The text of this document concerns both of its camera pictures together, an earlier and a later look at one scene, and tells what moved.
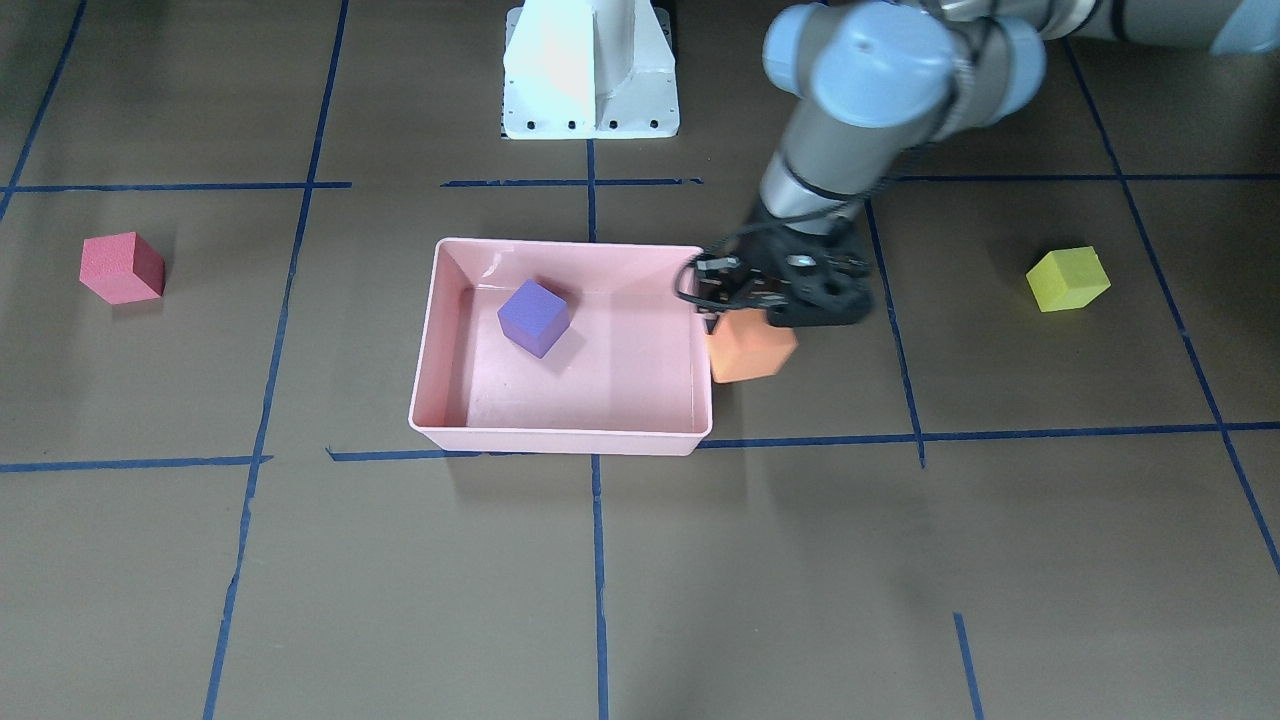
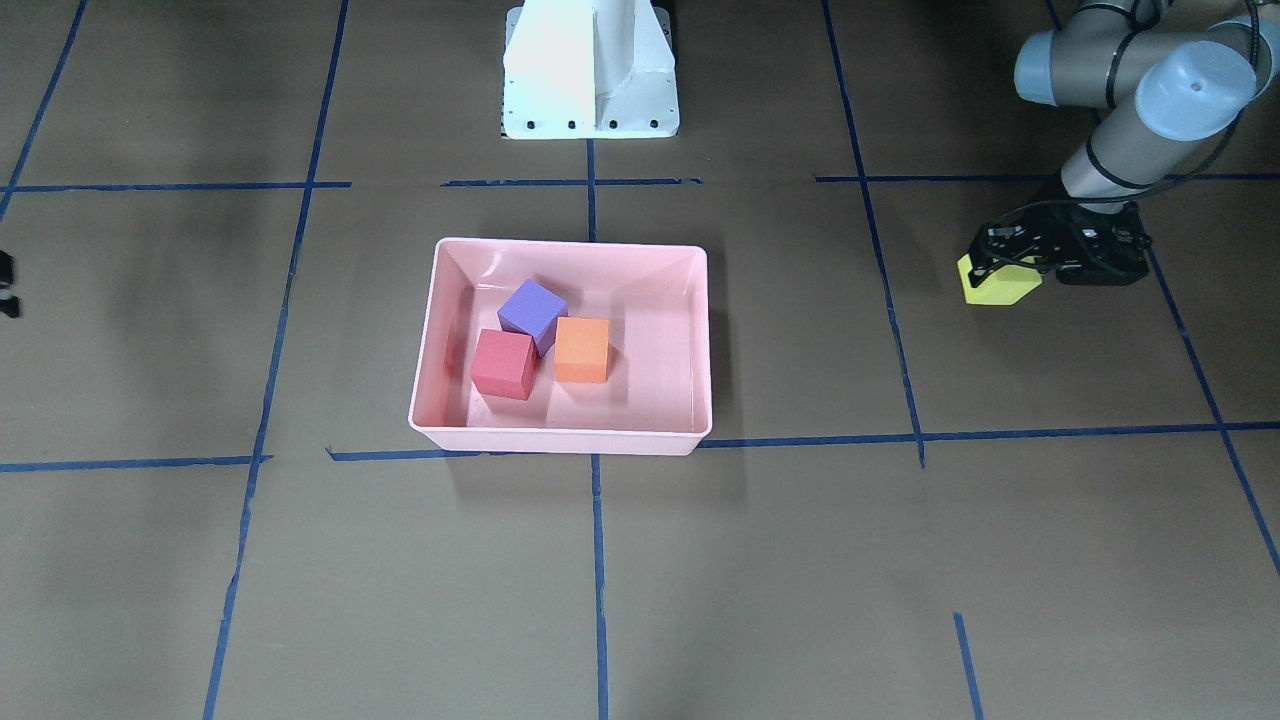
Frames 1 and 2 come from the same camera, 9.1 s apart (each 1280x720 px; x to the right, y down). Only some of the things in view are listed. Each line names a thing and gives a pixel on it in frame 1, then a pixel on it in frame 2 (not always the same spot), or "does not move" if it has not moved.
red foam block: x=122 y=268 → x=504 y=364
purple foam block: x=535 y=318 does not move
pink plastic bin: x=543 y=346 does not move
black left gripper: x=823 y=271 → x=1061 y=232
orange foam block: x=744 y=345 → x=581 y=349
